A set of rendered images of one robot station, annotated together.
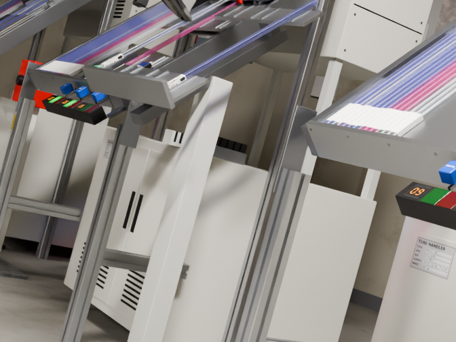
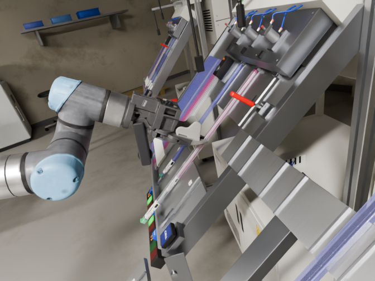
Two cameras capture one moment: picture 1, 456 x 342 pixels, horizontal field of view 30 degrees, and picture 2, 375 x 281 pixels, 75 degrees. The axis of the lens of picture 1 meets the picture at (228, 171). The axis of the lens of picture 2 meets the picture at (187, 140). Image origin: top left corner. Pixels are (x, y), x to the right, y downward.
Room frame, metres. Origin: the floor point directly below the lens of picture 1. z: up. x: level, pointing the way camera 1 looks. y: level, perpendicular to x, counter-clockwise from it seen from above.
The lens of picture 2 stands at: (1.84, -0.02, 1.26)
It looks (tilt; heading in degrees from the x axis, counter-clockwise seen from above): 27 degrees down; 29
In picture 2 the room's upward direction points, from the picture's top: 13 degrees counter-clockwise
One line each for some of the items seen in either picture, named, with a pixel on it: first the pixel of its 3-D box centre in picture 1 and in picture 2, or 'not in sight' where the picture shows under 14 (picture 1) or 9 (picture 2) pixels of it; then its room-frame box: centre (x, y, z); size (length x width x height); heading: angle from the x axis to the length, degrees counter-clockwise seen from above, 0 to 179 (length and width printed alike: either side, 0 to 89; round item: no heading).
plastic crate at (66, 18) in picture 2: not in sight; (61, 19); (5.11, 3.61, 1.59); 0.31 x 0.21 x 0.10; 147
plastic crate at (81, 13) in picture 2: not in sight; (88, 13); (5.49, 3.36, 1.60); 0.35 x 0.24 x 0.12; 147
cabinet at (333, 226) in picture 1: (211, 252); (304, 210); (2.81, -0.02, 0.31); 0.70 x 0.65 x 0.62; 34
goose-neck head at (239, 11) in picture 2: not in sight; (240, 15); (2.44, 0.11, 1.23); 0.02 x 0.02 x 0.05
